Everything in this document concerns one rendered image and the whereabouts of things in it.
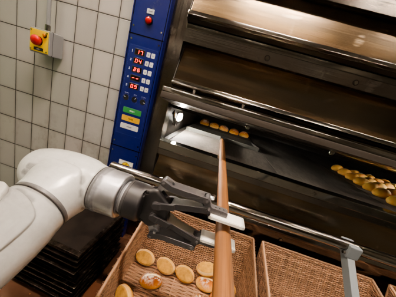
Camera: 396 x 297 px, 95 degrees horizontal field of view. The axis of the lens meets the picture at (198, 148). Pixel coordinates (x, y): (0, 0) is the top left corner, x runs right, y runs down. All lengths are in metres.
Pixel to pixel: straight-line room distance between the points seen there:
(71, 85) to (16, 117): 0.40
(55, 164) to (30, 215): 0.10
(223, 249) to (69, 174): 0.30
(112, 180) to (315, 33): 0.87
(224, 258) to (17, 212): 0.29
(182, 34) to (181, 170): 0.62
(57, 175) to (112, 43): 0.74
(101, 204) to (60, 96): 0.86
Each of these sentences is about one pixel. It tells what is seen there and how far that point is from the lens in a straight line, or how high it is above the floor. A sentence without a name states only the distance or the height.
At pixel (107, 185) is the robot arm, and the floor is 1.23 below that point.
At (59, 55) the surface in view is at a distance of 1.15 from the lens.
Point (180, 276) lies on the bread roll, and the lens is 1.05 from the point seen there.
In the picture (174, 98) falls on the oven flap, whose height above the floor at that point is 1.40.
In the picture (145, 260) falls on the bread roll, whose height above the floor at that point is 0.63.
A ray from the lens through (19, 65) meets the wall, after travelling 1.33.
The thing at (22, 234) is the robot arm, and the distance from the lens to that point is 0.36.
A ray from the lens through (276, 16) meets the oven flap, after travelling 0.93.
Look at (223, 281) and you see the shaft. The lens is 0.30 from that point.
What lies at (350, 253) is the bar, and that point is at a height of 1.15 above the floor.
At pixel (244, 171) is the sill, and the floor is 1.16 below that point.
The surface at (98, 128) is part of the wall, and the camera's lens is 1.06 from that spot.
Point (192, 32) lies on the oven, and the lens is 0.90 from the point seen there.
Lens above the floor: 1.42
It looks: 15 degrees down
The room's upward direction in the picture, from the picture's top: 17 degrees clockwise
